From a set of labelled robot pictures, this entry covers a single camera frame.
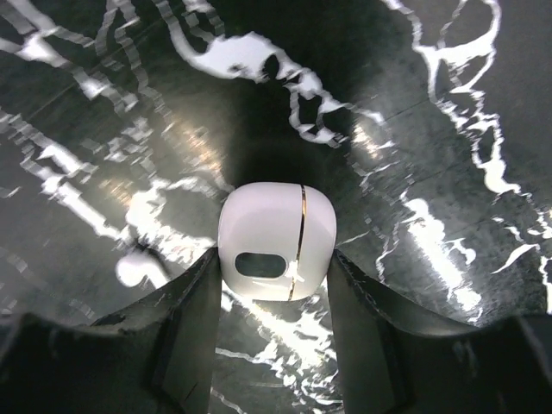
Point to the white earbud charging case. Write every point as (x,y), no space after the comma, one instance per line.
(275,240)

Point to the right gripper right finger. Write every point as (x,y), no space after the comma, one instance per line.
(395,356)

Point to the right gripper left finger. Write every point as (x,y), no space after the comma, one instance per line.
(153,356)

